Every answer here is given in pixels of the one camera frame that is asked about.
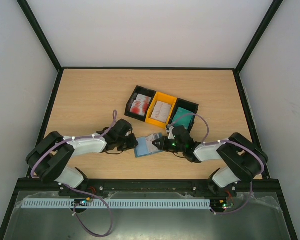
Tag yellow bin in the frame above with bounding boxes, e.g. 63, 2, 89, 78
145, 91, 178, 129

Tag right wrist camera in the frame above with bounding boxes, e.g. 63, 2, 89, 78
166, 126, 175, 140

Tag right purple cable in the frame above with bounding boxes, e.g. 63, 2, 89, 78
166, 112, 265, 216

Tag black bin with teal cards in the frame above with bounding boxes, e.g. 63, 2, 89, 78
168, 98, 199, 133

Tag black enclosure frame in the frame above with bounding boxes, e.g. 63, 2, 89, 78
0, 0, 298, 240

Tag white vip card stack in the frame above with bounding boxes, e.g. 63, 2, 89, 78
150, 101, 172, 123

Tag white floral card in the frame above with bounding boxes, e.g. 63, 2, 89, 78
145, 134, 157, 154

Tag light blue slotted cable duct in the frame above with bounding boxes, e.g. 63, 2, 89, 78
21, 198, 211, 210

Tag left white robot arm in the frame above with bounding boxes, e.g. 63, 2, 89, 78
26, 119, 139, 188

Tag black bin with red cards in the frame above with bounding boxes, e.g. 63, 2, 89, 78
124, 85, 157, 122

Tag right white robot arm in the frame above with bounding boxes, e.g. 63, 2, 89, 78
152, 126, 269, 196

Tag teal card stack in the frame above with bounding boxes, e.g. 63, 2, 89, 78
172, 107, 193, 130

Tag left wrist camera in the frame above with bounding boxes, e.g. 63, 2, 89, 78
125, 128, 133, 137

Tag red patterned card stack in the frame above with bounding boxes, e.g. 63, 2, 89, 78
129, 94, 152, 117

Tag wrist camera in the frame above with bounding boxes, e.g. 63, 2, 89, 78
125, 128, 133, 137
166, 126, 175, 140

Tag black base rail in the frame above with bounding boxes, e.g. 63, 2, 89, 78
16, 177, 281, 198

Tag blue card holder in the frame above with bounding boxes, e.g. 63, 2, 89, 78
134, 133, 163, 158

